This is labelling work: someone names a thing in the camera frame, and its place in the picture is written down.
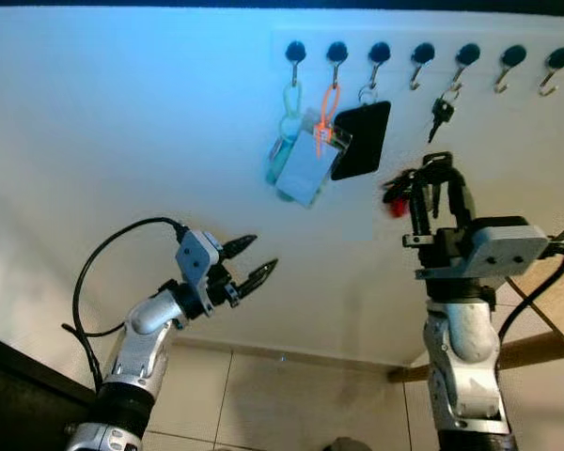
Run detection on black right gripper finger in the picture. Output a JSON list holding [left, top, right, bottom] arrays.
[[451, 174, 477, 231], [411, 174, 433, 236]]

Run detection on black keys with red tag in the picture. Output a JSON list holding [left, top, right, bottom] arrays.
[[380, 152, 456, 222]]

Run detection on white hook board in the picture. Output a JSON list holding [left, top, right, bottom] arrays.
[[271, 28, 564, 241]]

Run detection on teal key tag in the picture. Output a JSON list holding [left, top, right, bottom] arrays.
[[267, 139, 294, 189]]

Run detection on light blue card pouch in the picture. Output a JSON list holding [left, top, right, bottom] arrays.
[[275, 127, 335, 209]]

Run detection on clear badge holder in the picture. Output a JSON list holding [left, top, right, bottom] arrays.
[[304, 106, 354, 161]]

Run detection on light wooden table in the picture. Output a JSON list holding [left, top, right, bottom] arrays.
[[504, 233, 564, 356]]

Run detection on orange carabiner keyring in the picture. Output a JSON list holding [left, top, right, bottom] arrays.
[[314, 83, 342, 159]]

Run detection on wooden table leg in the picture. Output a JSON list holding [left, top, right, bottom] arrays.
[[388, 329, 564, 383]]

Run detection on black furniture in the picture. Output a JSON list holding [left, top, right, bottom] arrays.
[[0, 329, 100, 451]]

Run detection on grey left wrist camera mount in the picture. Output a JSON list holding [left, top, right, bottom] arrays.
[[175, 229, 223, 285]]

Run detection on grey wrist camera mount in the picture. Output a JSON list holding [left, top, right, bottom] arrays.
[[415, 217, 552, 282], [175, 229, 223, 285]]

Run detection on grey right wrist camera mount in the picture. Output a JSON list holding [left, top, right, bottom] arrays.
[[415, 217, 552, 282]]

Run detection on black card wallet with ring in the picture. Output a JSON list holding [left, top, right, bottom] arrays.
[[330, 85, 393, 182]]

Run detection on black headed key with ring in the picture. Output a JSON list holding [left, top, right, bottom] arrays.
[[428, 85, 462, 145]]

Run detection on black round wall hook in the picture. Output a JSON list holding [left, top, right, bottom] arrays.
[[368, 41, 392, 90], [493, 45, 527, 96], [409, 42, 436, 92], [285, 40, 307, 87], [326, 40, 349, 87], [538, 47, 564, 98], [451, 43, 481, 92]]

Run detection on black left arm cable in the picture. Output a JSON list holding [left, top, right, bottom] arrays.
[[61, 216, 191, 391]]

